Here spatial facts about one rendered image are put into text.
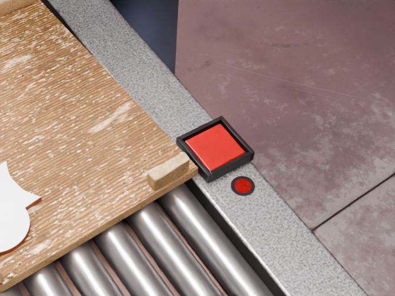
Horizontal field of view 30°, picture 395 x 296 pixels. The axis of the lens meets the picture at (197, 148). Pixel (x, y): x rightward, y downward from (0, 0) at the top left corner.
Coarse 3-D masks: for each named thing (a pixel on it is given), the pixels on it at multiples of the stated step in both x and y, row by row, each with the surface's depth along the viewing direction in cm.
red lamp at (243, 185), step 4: (240, 180) 97; (244, 180) 97; (236, 184) 97; (240, 184) 97; (244, 184) 97; (248, 184) 97; (236, 188) 96; (240, 188) 96; (244, 188) 96; (248, 188) 96; (240, 192) 96; (244, 192) 96
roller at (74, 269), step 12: (72, 252) 89; (84, 252) 89; (72, 264) 88; (84, 264) 88; (96, 264) 88; (72, 276) 88; (84, 276) 87; (96, 276) 87; (108, 276) 88; (84, 288) 87; (96, 288) 86; (108, 288) 86
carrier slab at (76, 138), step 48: (0, 48) 106; (48, 48) 107; (0, 96) 101; (48, 96) 101; (96, 96) 102; (0, 144) 96; (48, 144) 96; (96, 144) 97; (144, 144) 97; (48, 192) 92; (96, 192) 92; (144, 192) 93; (48, 240) 88; (0, 288) 84
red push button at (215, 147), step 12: (204, 132) 100; (216, 132) 100; (228, 132) 100; (192, 144) 99; (204, 144) 99; (216, 144) 99; (228, 144) 99; (204, 156) 98; (216, 156) 98; (228, 156) 98
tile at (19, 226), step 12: (0, 168) 92; (0, 180) 91; (12, 180) 91; (0, 192) 90; (12, 192) 90; (24, 192) 90; (0, 204) 89; (12, 204) 89; (24, 204) 89; (0, 216) 88; (12, 216) 88; (24, 216) 88; (0, 228) 87; (12, 228) 87; (24, 228) 87; (0, 240) 86; (12, 240) 86; (24, 240) 87; (0, 252) 85
